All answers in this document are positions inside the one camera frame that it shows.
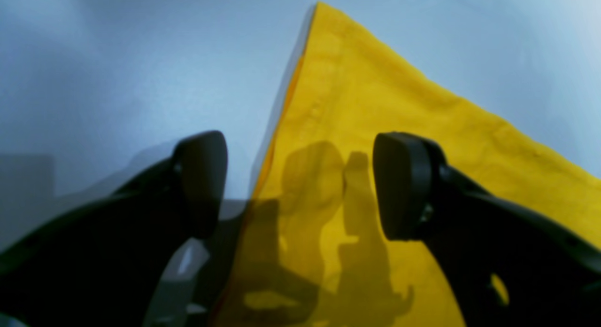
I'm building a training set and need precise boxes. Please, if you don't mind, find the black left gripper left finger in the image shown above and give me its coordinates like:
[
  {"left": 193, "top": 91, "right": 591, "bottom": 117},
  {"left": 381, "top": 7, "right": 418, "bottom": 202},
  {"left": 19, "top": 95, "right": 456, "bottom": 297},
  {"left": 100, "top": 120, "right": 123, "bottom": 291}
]
[{"left": 0, "top": 131, "right": 228, "bottom": 327}]

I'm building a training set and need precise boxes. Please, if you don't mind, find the yellow T-shirt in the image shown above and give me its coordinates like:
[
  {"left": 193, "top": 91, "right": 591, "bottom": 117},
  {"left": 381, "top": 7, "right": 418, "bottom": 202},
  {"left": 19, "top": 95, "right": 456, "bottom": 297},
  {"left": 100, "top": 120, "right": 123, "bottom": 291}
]
[{"left": 209, "top": 1, "right": 600, "bottom": 327}]

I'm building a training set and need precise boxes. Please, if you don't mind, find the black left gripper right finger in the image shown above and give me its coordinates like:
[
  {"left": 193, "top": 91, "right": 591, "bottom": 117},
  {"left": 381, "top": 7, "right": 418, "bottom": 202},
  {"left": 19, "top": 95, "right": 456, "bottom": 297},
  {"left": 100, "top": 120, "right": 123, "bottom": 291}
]
[{"left": 373, "top": 132, "right": 601, "bottom": 327}]

